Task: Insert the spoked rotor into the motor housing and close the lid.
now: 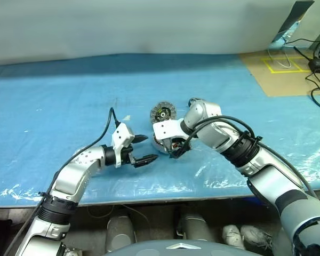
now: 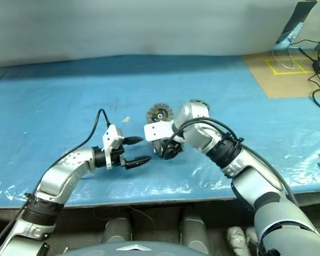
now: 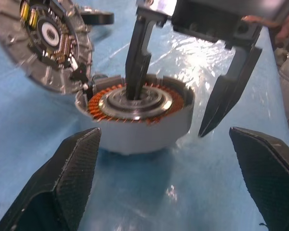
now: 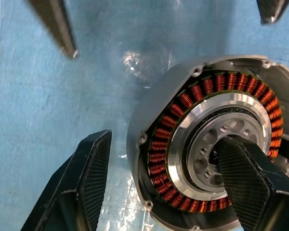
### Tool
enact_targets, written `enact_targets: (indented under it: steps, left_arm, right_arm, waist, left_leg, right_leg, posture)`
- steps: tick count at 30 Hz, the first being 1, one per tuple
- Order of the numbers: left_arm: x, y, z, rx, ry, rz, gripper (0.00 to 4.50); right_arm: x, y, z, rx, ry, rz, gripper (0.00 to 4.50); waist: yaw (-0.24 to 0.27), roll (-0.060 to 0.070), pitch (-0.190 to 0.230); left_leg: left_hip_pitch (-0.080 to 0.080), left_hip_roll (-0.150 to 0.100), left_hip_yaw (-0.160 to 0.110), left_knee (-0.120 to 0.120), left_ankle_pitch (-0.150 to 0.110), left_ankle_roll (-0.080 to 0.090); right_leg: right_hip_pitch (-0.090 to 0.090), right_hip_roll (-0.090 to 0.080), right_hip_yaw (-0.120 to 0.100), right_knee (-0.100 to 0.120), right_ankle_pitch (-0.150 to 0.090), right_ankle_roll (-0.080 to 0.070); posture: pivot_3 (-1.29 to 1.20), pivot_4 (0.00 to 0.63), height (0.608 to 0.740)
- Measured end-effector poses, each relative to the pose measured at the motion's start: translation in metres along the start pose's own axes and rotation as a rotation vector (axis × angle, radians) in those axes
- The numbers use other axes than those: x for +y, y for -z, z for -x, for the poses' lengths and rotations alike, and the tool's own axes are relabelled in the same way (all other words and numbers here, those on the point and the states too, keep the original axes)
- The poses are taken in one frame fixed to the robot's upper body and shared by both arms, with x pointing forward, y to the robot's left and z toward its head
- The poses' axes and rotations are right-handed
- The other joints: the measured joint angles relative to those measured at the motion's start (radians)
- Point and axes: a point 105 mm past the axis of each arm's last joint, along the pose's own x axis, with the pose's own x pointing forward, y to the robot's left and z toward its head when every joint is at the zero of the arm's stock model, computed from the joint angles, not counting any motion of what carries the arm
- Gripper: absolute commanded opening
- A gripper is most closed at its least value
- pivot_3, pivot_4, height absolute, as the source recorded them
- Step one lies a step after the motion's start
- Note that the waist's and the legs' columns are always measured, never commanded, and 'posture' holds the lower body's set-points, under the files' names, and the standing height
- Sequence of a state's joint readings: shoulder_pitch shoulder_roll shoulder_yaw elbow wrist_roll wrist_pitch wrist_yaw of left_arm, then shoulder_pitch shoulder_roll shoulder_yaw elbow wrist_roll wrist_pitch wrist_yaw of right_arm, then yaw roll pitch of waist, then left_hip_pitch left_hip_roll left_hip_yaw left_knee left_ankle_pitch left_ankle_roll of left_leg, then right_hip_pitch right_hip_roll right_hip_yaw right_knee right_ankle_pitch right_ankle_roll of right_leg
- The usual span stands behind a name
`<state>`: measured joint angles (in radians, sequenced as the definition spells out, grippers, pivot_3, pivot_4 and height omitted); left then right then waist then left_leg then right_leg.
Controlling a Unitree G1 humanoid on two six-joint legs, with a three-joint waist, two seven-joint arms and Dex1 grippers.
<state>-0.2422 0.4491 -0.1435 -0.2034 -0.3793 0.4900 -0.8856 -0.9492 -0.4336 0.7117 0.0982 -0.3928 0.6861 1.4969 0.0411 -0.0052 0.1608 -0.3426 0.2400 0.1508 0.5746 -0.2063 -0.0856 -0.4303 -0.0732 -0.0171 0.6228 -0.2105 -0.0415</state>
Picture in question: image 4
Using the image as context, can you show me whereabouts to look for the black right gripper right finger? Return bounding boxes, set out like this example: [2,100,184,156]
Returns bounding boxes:
[214,136,289,231]

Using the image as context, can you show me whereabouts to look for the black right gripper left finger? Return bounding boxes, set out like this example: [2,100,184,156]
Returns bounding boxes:
[20,129,112,231]

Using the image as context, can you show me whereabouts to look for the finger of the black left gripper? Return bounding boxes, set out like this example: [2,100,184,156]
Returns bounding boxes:
[27,0,79,59]
[256,0,289,25]

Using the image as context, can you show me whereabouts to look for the silver motor housing copper windings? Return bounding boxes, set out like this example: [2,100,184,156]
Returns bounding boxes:
[126,54,289,231]

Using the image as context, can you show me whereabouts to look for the blue plastic table cover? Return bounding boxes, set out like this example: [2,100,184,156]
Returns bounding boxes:
[0,0,289,231]

